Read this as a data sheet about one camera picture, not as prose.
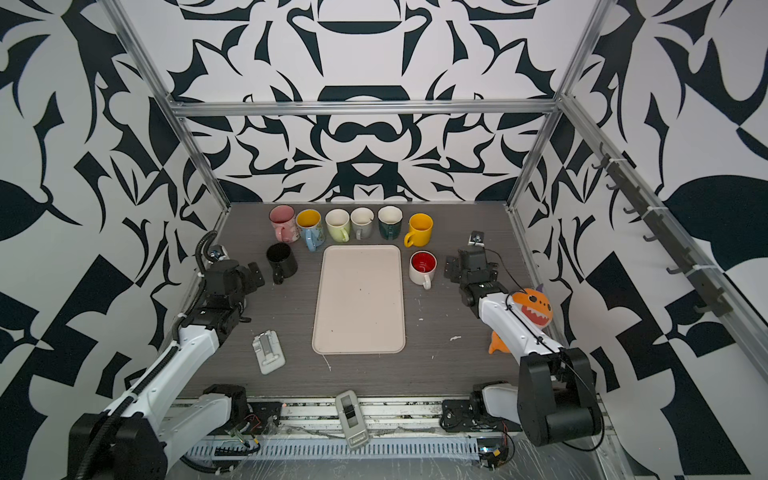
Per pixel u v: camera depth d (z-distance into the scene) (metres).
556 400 0.41
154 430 0.42
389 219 1.04
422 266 0.99
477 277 0.67
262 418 0.73
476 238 0.76
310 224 1.01
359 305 0.94
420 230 1.02
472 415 0.74
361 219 1.07
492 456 0.71
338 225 1.02
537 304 0.84
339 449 0.71
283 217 1.06
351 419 0.71
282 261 1.01
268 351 0.83
